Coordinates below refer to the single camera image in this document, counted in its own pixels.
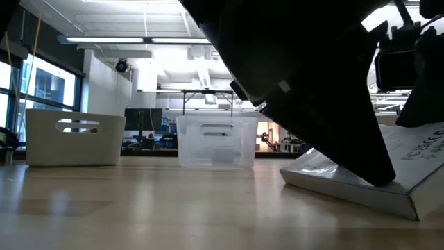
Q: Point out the black framed window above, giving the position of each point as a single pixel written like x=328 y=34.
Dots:
x=48 y=83

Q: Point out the black wall camera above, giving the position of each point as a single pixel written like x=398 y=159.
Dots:
x=121 y=66

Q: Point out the long ceiling light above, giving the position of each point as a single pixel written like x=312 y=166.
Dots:
x=180 y=40
x=104 y=40

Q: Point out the black computer monitor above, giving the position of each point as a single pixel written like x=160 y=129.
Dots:
x=142 y=119

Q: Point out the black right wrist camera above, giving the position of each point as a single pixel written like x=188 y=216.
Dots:
x=395 y=73

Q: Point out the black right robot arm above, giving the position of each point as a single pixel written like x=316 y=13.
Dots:
x=426 y=87

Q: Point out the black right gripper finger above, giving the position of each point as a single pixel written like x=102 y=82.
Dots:
x=340 y=132

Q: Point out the small background robot arm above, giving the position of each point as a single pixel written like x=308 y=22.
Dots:
x=266 y=137

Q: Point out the clear translucent plastic bin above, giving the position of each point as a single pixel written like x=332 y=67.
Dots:
x=208 y=146

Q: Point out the blue storage boxes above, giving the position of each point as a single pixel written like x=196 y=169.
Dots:
x=169 y=125

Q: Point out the grey cardboard box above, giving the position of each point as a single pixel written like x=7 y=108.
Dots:
x=416 y=166

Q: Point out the black folding table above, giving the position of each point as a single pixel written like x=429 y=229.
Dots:
x=208 y=91

